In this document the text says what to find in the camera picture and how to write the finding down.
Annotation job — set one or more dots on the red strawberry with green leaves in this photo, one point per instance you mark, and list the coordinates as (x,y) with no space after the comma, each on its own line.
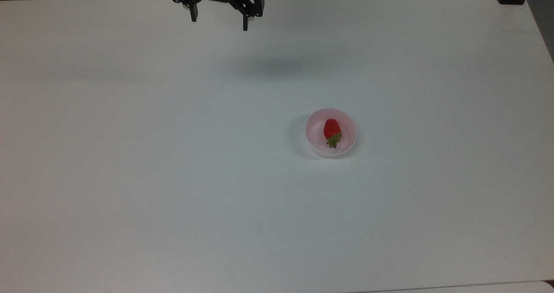
(332,131)

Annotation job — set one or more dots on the pink plastic bowl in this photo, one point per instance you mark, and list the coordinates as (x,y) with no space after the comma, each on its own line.
(318,130)

